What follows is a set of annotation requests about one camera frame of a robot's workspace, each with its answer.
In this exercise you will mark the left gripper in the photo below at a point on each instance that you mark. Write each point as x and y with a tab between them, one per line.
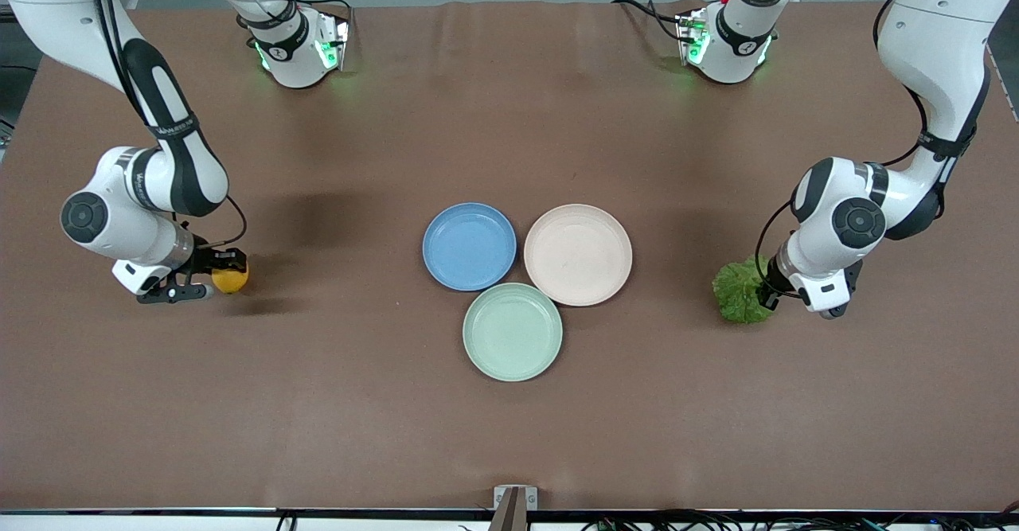
769	297

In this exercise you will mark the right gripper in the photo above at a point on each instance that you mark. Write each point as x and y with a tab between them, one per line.
208	259

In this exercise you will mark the yellow lemon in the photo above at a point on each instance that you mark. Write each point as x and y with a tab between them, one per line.
231	279

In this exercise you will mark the green lettuce leaf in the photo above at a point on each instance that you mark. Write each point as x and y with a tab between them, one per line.
736	292

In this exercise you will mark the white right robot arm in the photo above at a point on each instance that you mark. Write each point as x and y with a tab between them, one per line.
48	5

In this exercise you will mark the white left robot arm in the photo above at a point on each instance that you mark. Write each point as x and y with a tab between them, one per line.
939	29

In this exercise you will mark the brown table cover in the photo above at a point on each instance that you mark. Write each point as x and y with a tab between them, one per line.
318	396

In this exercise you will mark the beige plate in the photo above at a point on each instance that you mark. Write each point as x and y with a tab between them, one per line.
578	254

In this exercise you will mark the mint green plate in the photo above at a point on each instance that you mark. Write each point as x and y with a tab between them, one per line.
512	332

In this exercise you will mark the blue plate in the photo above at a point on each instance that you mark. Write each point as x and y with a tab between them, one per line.
470	246

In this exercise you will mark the white table edge rail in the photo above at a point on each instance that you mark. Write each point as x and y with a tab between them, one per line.
159	523

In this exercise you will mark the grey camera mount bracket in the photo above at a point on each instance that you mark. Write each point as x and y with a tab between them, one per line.
515	499

